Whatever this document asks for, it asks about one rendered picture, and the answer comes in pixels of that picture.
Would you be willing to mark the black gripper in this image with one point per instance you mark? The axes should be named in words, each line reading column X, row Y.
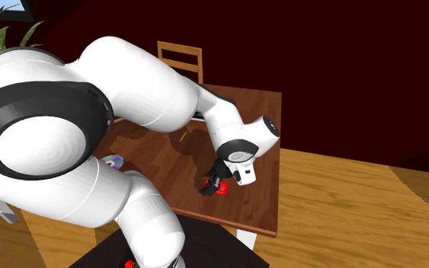
column 221, row 170

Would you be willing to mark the light wooden chair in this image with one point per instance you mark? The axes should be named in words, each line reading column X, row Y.
column 180, row 63

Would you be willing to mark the dark robot stand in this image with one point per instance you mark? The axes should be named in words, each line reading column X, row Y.
column 206, row 252

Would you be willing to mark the red flat card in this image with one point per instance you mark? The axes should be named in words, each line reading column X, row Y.
column 223, row 188

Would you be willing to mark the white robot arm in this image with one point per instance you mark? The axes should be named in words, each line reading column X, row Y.
column 132, row 81

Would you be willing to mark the brown wooden table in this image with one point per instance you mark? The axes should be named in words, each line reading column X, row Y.
column 162, row 163

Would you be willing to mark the shiny compact disc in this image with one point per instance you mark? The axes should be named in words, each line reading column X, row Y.
column 114, row 162

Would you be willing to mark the yellow pencil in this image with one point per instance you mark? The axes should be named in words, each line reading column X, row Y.
column 183, row 136

